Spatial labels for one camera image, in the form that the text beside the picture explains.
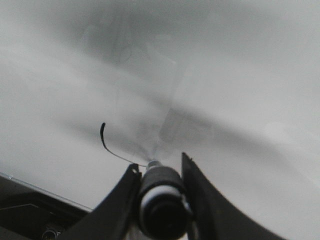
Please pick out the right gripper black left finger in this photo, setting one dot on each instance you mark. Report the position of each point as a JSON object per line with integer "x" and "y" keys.
{"x": 111, "y": 219}

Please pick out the white whiteboard with aluminium frame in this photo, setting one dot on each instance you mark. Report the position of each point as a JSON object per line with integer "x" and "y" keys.
{"x": 88, "y": 85}

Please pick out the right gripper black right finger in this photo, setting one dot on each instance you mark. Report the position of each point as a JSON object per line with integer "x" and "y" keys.
{"x": 213, "y": 216}

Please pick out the black capped marker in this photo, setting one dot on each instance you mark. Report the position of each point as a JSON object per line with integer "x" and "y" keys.
{"x": 163, "y": 210}

